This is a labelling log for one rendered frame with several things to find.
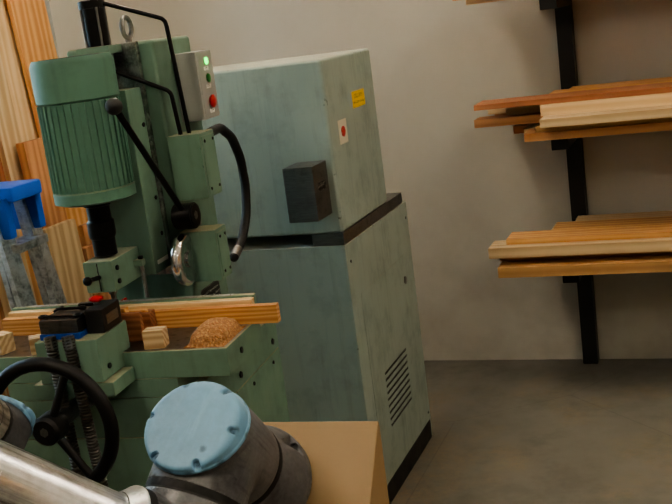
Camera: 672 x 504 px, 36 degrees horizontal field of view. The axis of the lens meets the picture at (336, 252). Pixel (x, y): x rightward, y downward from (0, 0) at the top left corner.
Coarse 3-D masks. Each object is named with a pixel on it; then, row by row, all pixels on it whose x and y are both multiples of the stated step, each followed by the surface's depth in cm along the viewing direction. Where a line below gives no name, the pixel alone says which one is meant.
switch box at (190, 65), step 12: (180, 60) 243; (192, 60) 242; (180, 72) 244; (192, 72) 243; (204, 72) 246; (192, 84) 244; (204, 84) 246; (192, 96) 244; (204, 96) 245; (216, 96) 252; (180, 108) 246; (192, 108) 245; (204, 108) 245; (216, 108) 252; (192, 120) 246
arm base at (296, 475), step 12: (276, 432) 167; (288, 444) 169; (288, 456) 164; (300, 456) 167; (288, 468) 163; (300, 468) 165; (276, 480) 160; (288, 480) 162; (300, 480) 165; (276, 492) 161; (288, 492) 162; (300, 492) 164
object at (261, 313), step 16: (240, 304) 225; (256, 304) 224; (272, 304) 222; (16, 320) 238; (32, 320) 237; (160, 320) 229; (176, 320) 228; (192, 320) 227; (240, 320) 224; (256, 320) 223; (272, 320) 222
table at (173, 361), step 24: (24, 336) 238; (240, 336) 217; (0, 360) 224; (144, 360) 215; (168, 360) 213; (192, 360) 212; (216, 360) 211; (240, 360) 216; (48, 384) 211; (72, 384) 209; (120, 384) 210
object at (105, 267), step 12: (120, 252) 232; (132, 252) 234; (84, 264) 226; (96, 264) 225; (108, 264) 224; (120, 264) 228; (132, 264) 234; (108, 276) 225; (120, 276) 228; (132, 276) 233; (96, 288) 227; (108, 288) 226; (120, 288) 228
